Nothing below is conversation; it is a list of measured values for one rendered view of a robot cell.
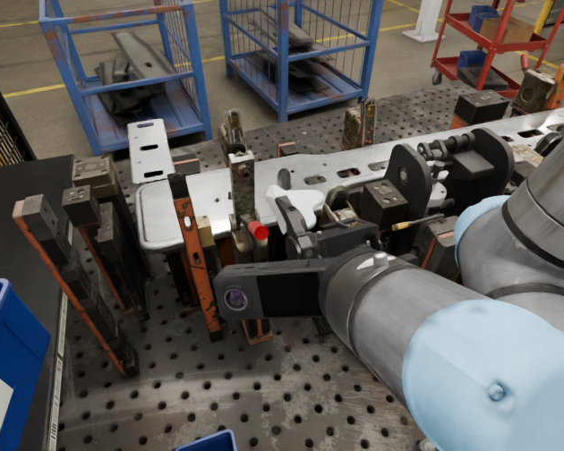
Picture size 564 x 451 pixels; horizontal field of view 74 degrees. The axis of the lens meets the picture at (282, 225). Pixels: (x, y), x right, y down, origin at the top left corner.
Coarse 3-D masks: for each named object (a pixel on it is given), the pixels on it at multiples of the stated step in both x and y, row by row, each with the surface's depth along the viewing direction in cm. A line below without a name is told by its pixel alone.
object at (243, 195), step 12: (240, 144) 59; (228, 156) 57; (240, 156) 59; (252, 156) 57; (240, 168) 57; (252, 168) 59; (240, 180) 60; (252, 180) 61; (240, 192) 62; (252, 192) 63; (240, 204) 64; (252, 204) 65; (252, 216) 68; (240, 228) 70
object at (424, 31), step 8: (424, 0) 422; (432, 0) 413; (440, 0) 418; (424, 8) 425; (432, 8) 420; (424, 16) 429; (432, 16) 427; (416, 24) 443; (424, 24) 432; (432, 24) 434; (408, 32) 451; (416, 32) 441; (424, 32) 437; (432, 32) 442; (424, 40) 432; (432, 40) 437
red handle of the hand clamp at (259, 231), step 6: (240, 216) 69; (246, 216) 68; (246, 222) 63; (252, 222) 59; (258, 222) 59; (252, 228) 57; (258, 228) 56; (264, 228) 56; (252, 234) 57; (258, 234) 55; (264, 234) 55
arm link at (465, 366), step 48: (384, 288) 22; (432, 288) 20; (384, 336) 20; (432, 336) 17; (480, 336) 16; (528, 336) 15; (384, 384) 21; (432, 384) 16; (480, 384) 14; (528, 384) 14; (432, 432) 17; (480, 432) 14; (528, 432) 14
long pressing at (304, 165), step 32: (512, 128) 104; (544, 128) 104; (288, 160) 93; (320, 160) 93; (352, 160) 93; (384, 160) 94; (160, 192) 84; (192, 192) 84; (224, 192) 84; (256, 192) 84; (160, 224) 77; (224, 224) 77
